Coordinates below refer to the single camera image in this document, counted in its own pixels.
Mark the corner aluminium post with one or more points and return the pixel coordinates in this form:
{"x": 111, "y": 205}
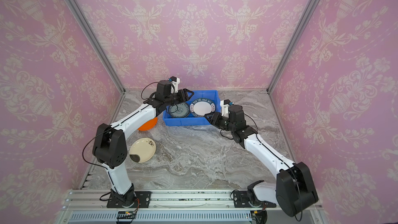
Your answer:
{"x": 300, "y": 28}
{"x": 78, "y": 13}

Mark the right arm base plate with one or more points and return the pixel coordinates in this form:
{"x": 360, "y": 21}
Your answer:
{"x": 246, "y": 199}

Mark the green rimmed plate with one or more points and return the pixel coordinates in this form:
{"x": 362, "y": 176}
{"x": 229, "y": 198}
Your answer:
{"x": 202, "y": 106}

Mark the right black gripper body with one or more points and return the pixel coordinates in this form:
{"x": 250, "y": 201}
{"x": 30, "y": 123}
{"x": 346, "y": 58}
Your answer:
{"x": 217, "y": 120}

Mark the cream plate with dark spot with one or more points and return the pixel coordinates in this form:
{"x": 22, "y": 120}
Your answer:
{"x": 142, "y": 150}

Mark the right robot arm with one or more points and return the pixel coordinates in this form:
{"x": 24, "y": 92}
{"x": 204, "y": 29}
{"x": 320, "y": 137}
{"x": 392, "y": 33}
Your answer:
{"x": 294, "y": 189}

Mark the aluminium front rail frame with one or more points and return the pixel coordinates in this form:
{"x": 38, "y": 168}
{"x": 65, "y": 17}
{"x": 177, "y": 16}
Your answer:
{"x": 180, "y": 206}

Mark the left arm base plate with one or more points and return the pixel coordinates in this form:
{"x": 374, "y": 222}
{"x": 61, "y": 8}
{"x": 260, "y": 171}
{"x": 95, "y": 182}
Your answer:
{"x": 138, "y": 199}

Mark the blue plastic bin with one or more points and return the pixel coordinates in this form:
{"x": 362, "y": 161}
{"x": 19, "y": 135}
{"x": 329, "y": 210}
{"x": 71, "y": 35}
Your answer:
{"x": 192, "y": 120}

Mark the right corner aluminium post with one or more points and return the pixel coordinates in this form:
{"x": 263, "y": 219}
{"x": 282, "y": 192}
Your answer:
{"x": 300, "y": 28}

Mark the teal blue floral plate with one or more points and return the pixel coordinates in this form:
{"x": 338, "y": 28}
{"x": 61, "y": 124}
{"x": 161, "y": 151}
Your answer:
{"x": 180, "y": 110}

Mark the left corner aluminium post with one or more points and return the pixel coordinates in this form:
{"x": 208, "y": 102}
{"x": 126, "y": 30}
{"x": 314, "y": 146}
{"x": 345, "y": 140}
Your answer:
{"x": 78, "y": 13}

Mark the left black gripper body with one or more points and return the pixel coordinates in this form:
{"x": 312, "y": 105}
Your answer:
{"x": 172, "y": 98}

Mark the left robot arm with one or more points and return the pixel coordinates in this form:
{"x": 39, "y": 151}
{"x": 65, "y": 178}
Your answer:
{"x": 110, "y": 148}

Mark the orange plate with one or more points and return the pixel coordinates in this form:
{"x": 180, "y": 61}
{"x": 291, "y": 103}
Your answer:
{"x": 149, "y": 125}

